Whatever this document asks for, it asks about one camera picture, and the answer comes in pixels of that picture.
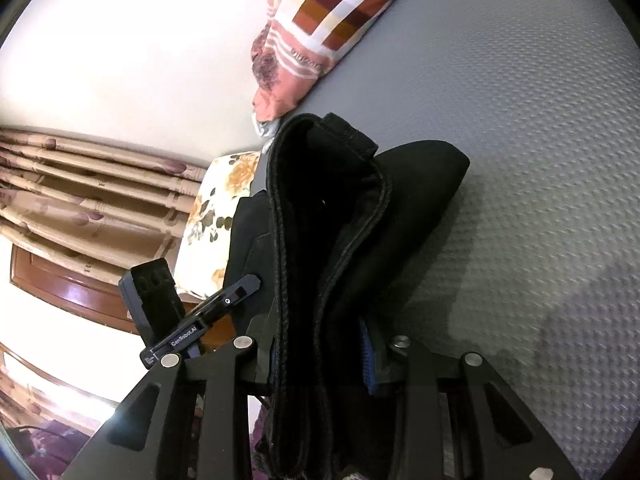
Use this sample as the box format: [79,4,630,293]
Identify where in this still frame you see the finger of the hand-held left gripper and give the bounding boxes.
[187,274,263,322]

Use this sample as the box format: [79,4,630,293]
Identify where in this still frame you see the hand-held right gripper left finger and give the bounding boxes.
[62,307,277,480]

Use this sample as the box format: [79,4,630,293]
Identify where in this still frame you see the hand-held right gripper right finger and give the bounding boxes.
[359,316,582,480]

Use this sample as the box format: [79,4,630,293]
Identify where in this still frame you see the black pants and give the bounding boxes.
[220,112,472,480]

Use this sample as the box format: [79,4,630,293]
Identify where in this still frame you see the floral cream pillow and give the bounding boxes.
[172,152,262,306]

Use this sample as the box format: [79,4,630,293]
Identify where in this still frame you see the brown wooden door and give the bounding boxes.
[9,244,148,335]

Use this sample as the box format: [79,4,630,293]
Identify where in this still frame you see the beige patterned curtain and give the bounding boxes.
[0,127,213,286]

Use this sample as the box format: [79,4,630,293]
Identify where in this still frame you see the light blue cloth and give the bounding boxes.
[254,114,283,139]

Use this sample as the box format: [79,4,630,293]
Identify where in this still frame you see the purple patterned clothing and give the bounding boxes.
[0,417,96,480]

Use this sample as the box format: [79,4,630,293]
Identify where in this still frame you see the grey mesh bed mat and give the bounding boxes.
[250,0,640,480]

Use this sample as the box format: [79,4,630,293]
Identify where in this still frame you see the orange patchwork pillow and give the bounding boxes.
[250,0,431,122]

